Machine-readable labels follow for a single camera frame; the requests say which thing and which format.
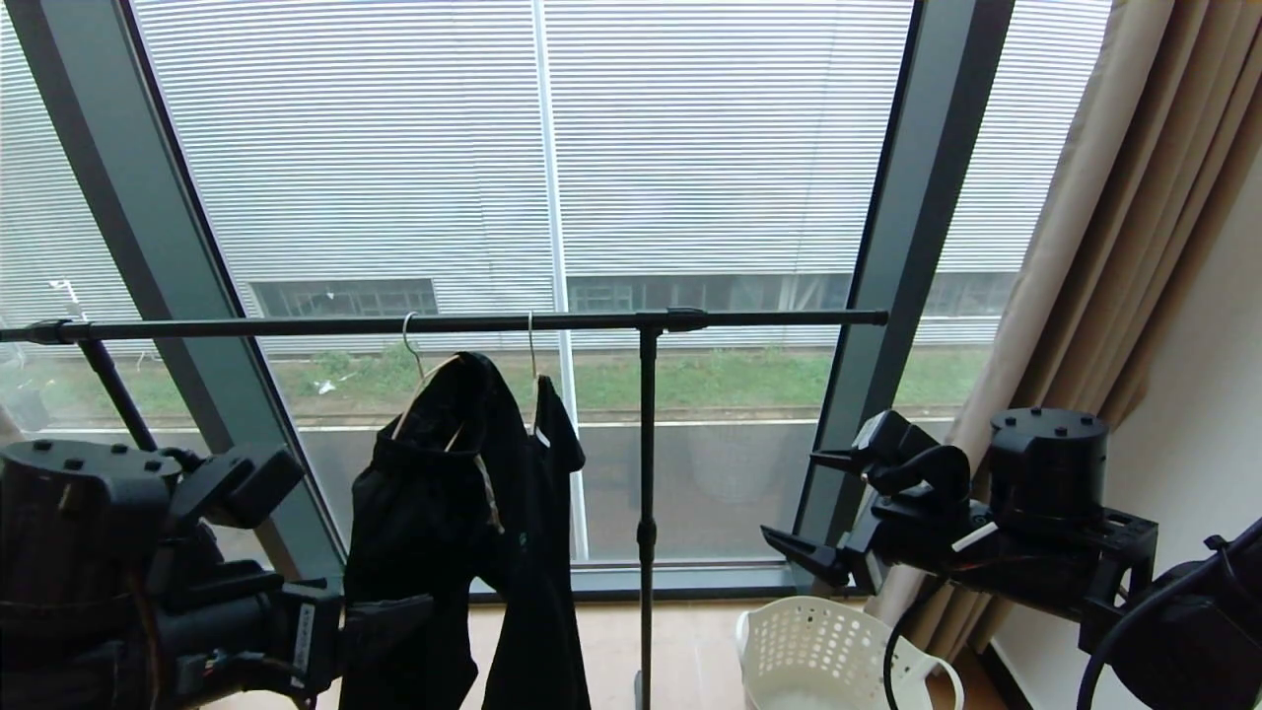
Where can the beige curtain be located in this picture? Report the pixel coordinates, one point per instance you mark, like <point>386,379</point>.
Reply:
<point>1134,247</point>

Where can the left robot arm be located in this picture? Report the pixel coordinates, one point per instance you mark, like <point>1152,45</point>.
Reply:
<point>89,523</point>

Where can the pink clothes hanger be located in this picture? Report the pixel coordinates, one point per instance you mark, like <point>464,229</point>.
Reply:
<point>406,340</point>
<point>532,345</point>

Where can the black garment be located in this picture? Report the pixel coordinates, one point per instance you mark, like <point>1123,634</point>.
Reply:
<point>547,592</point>
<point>424,523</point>

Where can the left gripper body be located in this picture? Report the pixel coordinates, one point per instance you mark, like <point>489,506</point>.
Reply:
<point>286,641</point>

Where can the white laundry basket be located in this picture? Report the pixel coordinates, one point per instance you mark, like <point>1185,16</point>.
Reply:
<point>818,641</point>

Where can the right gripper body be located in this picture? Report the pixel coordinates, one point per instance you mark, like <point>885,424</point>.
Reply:
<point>917,542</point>

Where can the window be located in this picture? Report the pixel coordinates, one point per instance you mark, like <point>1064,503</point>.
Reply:
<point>197,247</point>

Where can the black clothes rack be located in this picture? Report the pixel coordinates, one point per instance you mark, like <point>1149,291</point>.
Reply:
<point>296,325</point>

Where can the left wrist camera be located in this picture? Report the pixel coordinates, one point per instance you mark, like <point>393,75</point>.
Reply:
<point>237,483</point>

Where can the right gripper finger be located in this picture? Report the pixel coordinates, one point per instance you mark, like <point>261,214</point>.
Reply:
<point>838,461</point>
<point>808,552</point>

